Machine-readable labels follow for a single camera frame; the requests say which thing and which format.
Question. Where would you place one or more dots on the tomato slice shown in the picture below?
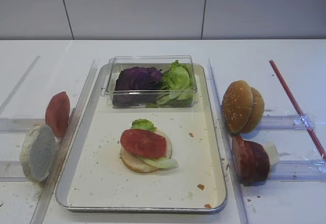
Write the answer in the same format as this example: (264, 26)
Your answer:
(57, 114)
(144, 143)

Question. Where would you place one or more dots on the green lettuce in container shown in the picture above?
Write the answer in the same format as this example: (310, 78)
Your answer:
(177, 78)

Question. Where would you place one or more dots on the lettuce leaf on bun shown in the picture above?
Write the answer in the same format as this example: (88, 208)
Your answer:
(143, 124)

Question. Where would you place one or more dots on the pale lettuce strip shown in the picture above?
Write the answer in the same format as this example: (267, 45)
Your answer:
(161, 163)

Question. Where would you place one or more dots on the front red meat patty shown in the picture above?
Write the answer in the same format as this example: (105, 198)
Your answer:
(239, 151)

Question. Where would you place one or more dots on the standing tomato slice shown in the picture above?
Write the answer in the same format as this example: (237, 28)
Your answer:
(57, 114)

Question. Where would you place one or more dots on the white bread slice standing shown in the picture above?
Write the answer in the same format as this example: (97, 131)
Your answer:
(37, 153)

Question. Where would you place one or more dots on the clear plastic container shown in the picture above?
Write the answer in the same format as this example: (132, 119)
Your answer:
(162, 63)

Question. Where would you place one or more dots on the purple cabbage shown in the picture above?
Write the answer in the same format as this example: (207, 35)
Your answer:
(137, 79)

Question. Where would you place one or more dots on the bottom bun on tray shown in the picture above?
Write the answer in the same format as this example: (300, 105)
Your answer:
(136, 165)

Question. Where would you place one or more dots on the front sesame bun top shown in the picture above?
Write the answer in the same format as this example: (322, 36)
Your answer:
(237, 105)

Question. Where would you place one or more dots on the rear bun top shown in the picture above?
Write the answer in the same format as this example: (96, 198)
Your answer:
(256, 112)

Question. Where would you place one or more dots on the metal baking tray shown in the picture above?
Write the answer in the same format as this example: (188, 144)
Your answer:
(95, 179)

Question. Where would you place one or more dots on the white pusher block lower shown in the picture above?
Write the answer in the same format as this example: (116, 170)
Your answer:
(272, 152)

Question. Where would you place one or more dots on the red straw strip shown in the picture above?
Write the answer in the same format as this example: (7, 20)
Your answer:
(298, 110)

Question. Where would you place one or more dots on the clear long rail right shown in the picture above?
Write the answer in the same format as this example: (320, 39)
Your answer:
(227, 147)

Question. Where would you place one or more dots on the clear long rail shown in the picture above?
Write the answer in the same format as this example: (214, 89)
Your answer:
(51, 181)
(227, 147)

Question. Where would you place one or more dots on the clear rail upper right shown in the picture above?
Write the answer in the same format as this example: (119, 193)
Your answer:
(287, 122)

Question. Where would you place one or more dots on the clear rail lower right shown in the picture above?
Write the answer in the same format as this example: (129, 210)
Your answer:
(298, 170)

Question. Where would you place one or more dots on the clear rail upper left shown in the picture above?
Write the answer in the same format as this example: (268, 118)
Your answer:
(19, 125)

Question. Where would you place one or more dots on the clear long rail left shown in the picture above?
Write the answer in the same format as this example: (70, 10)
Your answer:
(51, 181)

